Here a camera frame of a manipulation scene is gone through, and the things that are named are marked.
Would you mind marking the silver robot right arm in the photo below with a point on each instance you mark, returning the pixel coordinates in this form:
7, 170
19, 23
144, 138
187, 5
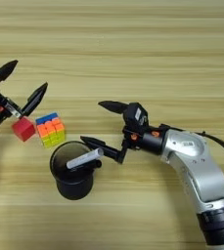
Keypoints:
195, 162

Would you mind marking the red cube block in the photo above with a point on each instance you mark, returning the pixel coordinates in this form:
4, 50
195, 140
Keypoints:
23, 129

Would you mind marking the multicolour puzzle cube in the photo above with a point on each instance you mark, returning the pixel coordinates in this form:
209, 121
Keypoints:
51, 131

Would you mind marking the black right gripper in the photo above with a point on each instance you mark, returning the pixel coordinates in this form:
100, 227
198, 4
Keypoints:
149, 140

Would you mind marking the white marker with black cap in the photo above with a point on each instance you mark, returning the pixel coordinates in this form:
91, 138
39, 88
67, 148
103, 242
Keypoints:
84, 158

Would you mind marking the black mesh pen cup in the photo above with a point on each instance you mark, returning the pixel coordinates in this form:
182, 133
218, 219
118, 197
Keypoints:
72, 190

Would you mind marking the labelled black box right gripper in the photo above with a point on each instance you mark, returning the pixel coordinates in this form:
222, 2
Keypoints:
134, 117

